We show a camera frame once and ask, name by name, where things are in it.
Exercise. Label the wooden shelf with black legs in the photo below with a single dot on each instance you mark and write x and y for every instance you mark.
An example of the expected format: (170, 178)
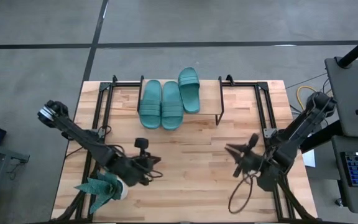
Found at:
(210, 99)

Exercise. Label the teal rubber slide sandal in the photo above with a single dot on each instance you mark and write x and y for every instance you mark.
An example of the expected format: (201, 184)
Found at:
(189, 90)
(172, 105)
(150, 104)

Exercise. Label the artificial green plant white pot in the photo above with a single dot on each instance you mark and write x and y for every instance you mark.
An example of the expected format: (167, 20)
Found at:
(104, 189)

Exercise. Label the white paper sheet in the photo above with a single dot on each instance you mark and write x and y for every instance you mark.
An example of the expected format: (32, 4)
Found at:
(309, 159)

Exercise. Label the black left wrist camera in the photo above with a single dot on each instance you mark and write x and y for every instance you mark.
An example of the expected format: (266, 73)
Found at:
(141, 143)

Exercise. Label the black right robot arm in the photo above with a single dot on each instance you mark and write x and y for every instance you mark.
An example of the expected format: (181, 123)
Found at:
(303, 121)

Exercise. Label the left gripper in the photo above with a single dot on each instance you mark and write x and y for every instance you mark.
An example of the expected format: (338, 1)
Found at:
(141, 171)

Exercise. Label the grey desk top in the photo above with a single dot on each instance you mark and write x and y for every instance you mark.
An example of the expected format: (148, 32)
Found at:
(350, 93)

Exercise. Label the black aluminium table frame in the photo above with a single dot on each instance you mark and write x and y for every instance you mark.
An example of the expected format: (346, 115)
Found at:
(126, 84)

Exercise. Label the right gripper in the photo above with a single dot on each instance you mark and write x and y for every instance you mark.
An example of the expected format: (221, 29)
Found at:
(250, 163)

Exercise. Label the black desk support bar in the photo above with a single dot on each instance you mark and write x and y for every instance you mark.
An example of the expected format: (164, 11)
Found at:
(322, 137)

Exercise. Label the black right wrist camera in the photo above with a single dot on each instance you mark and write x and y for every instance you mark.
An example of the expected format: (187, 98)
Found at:
(253, 141)

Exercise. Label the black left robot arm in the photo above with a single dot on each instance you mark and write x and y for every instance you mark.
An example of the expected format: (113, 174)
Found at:
(82, 140)

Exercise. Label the black round pole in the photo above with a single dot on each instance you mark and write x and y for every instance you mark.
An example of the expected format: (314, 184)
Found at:
(357, 49)

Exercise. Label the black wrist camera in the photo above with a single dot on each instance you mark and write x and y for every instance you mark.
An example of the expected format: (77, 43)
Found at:
(253, 141)
(141, 143)

